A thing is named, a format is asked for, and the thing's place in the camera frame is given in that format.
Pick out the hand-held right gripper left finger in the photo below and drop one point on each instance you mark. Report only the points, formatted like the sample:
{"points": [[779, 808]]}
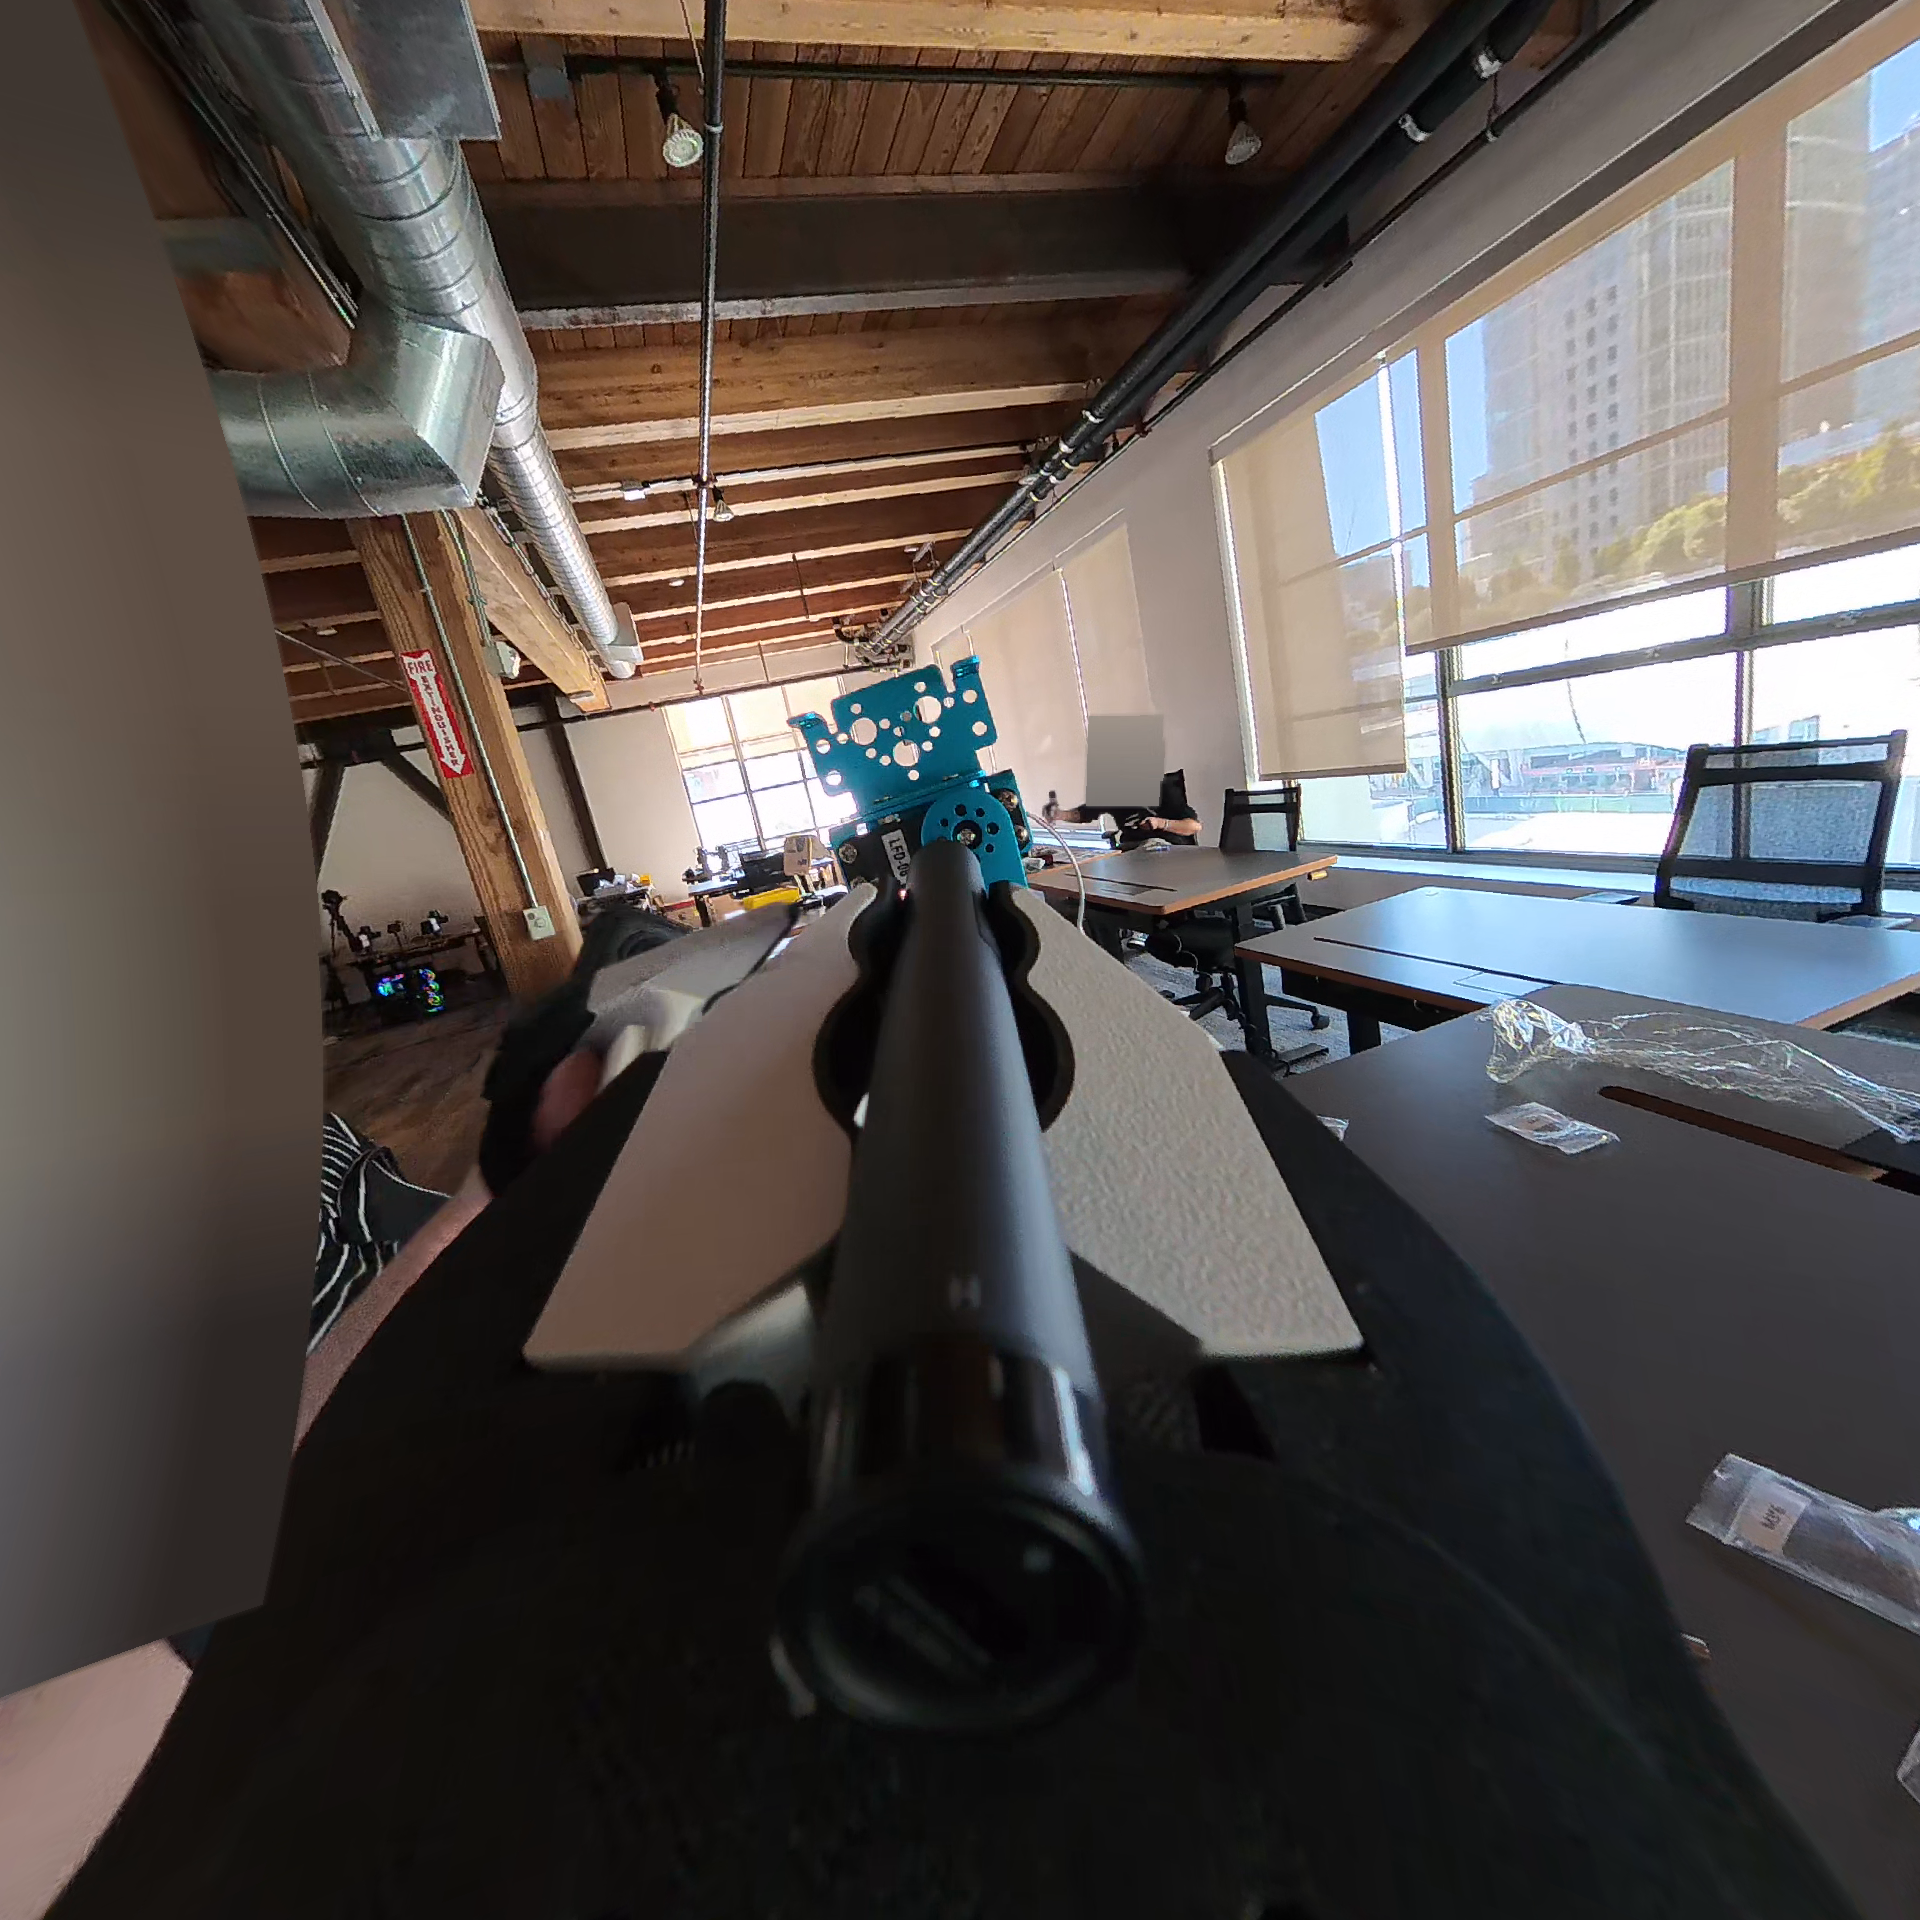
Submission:
{"points": [[704, 1172]]}

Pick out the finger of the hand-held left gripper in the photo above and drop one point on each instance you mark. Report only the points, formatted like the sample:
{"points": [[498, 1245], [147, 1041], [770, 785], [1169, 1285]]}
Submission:
{"points": [[691, 983]]}

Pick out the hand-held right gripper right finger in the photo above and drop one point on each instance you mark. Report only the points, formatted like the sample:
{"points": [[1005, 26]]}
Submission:
{"points": [[1200, 1185]]}

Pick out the black screwdriver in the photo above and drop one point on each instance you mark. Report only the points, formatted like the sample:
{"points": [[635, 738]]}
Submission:
{"points": [[944, 1200]]}

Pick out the blue toy robot arm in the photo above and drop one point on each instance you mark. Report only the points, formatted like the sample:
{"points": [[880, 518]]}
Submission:
{"points": [[902, 751]]}

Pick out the person's left forearm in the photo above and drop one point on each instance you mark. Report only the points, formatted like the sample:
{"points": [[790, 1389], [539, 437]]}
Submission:
{"points": [[405, 1305]]}

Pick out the grey desk with wood edge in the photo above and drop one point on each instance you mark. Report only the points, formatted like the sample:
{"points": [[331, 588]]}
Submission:
{"points": [[1575, 944], [1184, 869]]}

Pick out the person's left hand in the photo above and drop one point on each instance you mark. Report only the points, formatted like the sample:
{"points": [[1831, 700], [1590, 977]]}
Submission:
{"points": [[573, 1093]]}

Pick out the computer case with coloured lights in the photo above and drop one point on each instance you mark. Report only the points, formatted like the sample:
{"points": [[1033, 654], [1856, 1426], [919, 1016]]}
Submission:
{"points": [[407, 991]]}

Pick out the wooden column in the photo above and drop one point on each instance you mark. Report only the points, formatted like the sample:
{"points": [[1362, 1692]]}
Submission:
{"points": [[481, 809]]}

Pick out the striped black white garment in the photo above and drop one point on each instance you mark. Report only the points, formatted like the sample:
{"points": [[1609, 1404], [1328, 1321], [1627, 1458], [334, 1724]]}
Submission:
{"points": [[360, 1214]]}

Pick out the small clear zip bag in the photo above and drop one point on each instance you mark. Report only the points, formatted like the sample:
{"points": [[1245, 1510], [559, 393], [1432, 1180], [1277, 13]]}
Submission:
{"points": [[1911, 1762], [1553, 1128]]}

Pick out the beige roller blind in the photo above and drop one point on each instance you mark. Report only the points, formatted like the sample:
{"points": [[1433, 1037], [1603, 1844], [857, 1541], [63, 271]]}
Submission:
{"points": [[1651, 421], [1050, 674], [1320, 599]]}

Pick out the crumpled clear plastic wrap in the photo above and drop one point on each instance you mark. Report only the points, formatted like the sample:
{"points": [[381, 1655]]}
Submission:
{"points": [[1681, 1050]]}

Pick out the large window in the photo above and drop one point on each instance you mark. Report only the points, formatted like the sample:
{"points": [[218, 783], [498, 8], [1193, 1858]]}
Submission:
{"points": [[1590, 734]]}

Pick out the black mesh office chair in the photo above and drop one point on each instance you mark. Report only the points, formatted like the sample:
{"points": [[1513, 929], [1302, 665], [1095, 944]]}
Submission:
{"points": [[1778, 833]]}

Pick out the thin black ceiling pipe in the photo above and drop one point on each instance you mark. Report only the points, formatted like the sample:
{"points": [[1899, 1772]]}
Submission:
{"points": [[709, 301]]}

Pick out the labelled clear screw bag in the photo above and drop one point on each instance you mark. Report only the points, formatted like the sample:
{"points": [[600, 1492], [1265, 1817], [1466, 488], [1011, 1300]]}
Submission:
{"points": [[1815, 1540]]}

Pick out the ceiling spot lamp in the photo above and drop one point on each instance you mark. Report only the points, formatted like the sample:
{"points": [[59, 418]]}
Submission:
{"points": [[1242, 142], [681, 142]]}

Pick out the thick black ceiling pipes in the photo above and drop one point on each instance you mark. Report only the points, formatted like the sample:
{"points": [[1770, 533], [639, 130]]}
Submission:
{"points": [[1200, 301]]}

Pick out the red white wall sign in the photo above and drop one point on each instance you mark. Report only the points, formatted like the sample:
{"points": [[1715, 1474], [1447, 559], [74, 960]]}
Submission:
{"points": [[438, 717]]}

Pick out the silver ventilation duct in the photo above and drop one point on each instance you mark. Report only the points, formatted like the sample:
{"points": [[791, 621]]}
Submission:
{"points": [[434, 301]]}

